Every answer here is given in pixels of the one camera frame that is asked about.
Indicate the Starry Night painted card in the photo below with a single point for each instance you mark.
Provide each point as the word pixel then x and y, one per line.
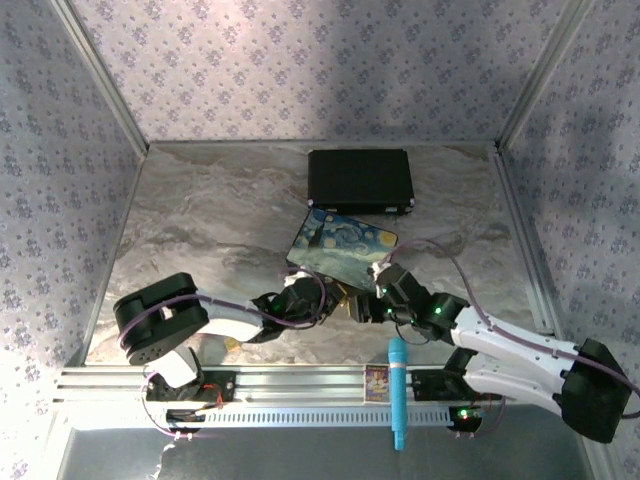
pixel 340 245

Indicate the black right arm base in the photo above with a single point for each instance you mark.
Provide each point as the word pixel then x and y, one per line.
pixel 440 387

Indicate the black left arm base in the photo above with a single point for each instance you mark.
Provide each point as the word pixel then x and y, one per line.
pixel 195 387

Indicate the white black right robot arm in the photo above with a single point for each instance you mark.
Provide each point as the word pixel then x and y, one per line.
pixel 525 357

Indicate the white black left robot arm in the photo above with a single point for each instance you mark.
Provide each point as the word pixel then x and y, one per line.
pixel 210 312

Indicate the small colourful picture card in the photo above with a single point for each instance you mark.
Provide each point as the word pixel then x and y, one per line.
pixel 376 384

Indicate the light blue marker pen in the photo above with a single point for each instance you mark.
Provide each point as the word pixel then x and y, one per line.
pixel 398 390

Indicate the black hard case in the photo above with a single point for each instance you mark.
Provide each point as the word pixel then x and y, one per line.
pixel 360 180

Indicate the aluminium mounting rail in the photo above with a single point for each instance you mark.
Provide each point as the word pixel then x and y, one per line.
pixel 300 385

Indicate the aluminium side frame rail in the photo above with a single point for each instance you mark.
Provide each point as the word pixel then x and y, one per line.
pixel 522 235

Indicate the aluminium frame post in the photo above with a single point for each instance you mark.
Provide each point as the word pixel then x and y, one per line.
pixel 100 75
pixel 542 70

